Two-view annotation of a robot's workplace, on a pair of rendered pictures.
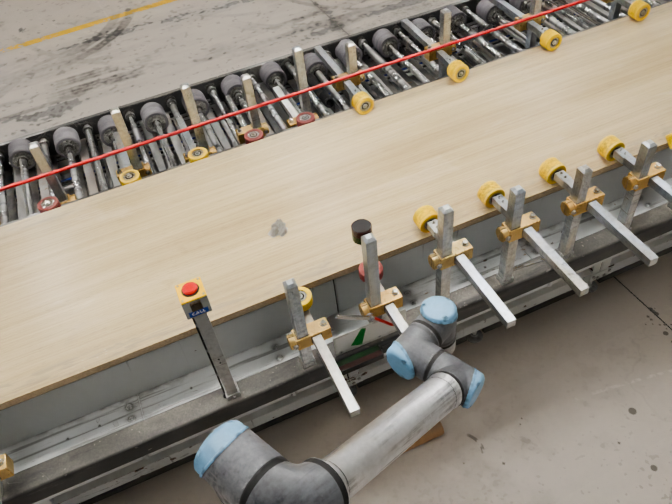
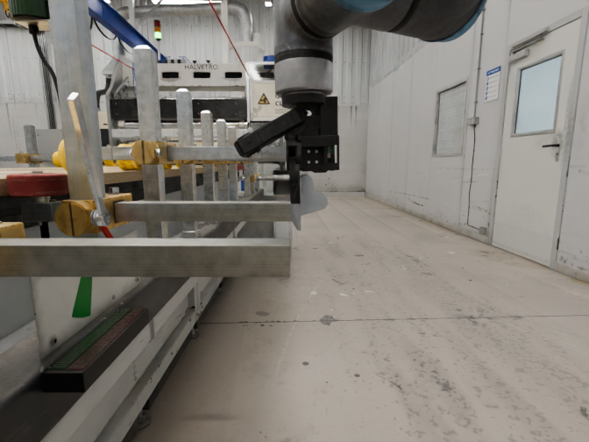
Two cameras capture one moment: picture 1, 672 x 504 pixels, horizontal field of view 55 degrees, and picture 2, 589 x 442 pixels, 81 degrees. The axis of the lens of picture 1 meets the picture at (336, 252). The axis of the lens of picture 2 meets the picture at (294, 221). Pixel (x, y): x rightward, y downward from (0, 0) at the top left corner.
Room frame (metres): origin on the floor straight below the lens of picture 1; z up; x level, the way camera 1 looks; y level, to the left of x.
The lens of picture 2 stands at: (0.80, 0.31, 0.93)
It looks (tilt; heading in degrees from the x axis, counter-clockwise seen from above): 10 degrees down; 288
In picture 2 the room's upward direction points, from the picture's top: straight up
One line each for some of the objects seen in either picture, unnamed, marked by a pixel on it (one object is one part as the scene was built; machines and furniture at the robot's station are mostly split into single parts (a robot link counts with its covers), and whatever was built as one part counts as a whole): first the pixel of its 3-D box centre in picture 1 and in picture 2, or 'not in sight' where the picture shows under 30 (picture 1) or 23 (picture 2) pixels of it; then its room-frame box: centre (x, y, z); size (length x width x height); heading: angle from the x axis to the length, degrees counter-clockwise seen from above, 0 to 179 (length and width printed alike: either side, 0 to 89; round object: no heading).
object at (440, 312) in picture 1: (438, 322); (303, 21); (0.96, -0.23, 1.13); 0.10 x 0.09 x 0.12; 134
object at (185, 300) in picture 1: (194, 299); not in sight; (1.11, 0.39, 1.18); 0.07 x 0.07 x 0.08; 18
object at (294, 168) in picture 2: not in sight; (294, 174); (0.97, -0.21, 0.91); 0.05 x 0.02 x 0.09; 107
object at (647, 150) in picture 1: (632, 196); (223, 175); (1.57, -1.05, 0.87); 0.04 x 0.04 x 0.48; 18
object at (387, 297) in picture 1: (380, 303); (96, 212); (1.27, -0.12, 0.85); 0.14 x 0.06 x 0.05; 108
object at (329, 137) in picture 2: not in sight; (309, 136); (0.95, -0.24, 0.97); 0.09 x 0.08 x 0.12; 17
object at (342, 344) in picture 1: (370, 332); (101, 280); (1.23, -0.08, 0.75); 0.26 x 0.01 x 0.10; 108
